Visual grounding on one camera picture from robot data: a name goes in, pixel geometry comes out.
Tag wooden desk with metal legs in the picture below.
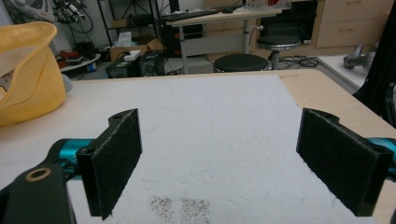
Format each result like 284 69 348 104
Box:
165 7 283 75

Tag yellow fabric bag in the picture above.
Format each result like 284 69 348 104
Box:
0 21 67 127

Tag black floor cables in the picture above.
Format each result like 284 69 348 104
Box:
278 55 320 70

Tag wooden drawer cabinet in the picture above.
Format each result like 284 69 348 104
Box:
315 0 395 49

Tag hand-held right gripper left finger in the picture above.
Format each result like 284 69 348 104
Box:
76 107 144 220

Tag black keyboard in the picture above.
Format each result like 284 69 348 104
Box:
160 8 220 22

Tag black round stool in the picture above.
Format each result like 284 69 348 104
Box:
213 53 269 74
256 35 302 71

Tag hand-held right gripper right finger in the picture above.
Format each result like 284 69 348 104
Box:
296 107 394 217

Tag black cloth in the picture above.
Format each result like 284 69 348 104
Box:
352 3 396 129

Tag white low round table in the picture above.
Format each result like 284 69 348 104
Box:
59 53 102 73

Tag cardboard box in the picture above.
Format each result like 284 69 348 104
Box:
109 38 164 63

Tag grey metal device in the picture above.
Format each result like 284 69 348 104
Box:
343 42 379 70

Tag black metal shelf rack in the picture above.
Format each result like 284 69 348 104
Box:
96 0 161 48

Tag white foam mat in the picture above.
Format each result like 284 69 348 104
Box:
0 74 379 224

